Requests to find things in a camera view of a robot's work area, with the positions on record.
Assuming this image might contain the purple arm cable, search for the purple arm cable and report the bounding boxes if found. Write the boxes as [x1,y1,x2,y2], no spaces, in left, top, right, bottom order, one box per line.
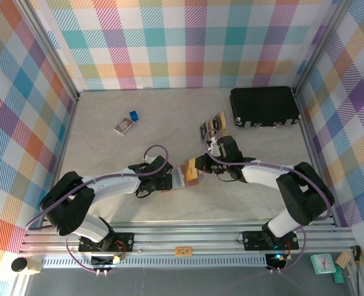
[25,144,171,274]
[202,128,331,274]

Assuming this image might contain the aluminium frame post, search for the aluminium frame post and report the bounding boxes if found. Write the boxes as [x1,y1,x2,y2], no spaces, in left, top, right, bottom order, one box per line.
[291,0,357,98]
[14,0,81,102]

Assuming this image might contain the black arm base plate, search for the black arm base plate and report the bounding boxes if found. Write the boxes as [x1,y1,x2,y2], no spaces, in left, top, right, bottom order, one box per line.
[78,231,135,254]
[242,229,300,251]

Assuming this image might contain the teal alarm clock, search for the teal alarm clock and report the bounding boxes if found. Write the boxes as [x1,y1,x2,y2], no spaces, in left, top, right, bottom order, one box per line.
[310,253,337,275]

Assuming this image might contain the brown leather card holder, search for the brown leather card holder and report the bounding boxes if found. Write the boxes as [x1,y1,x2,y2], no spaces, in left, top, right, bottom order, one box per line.
[160,165,201,194]

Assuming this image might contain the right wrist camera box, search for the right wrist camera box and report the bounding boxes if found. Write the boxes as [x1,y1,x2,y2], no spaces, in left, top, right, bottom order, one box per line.
[207,137,219,157]

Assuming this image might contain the slotted grey cable duct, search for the slotted grey cable duct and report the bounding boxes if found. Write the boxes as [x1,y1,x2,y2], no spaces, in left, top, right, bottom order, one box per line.
[41,255,268,269]

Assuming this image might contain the aluminium side rail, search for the aluminium side rail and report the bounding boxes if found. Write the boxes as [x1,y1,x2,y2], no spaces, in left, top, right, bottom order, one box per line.
[294,92,340,228]

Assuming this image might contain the small wooden block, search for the small wooden block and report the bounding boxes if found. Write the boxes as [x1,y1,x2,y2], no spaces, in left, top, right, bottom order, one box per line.
[337,250,352,268]

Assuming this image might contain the playing card deck box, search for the playing card deck box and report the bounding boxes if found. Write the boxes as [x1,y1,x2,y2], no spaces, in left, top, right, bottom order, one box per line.
[113,117,136,136]

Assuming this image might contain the black hard case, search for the black hard case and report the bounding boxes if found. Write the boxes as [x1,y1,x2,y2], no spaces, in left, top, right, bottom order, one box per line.
[230,86,300,129]

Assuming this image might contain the aluminium rail platform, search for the aluminium rail platform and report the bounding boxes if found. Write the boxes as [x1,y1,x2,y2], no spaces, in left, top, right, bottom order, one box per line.
[20,218,357,257]

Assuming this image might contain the small black controller board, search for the small black controller board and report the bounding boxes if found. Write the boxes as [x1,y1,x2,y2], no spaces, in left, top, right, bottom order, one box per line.
[265,252,288,269]
[90,253,122,269]

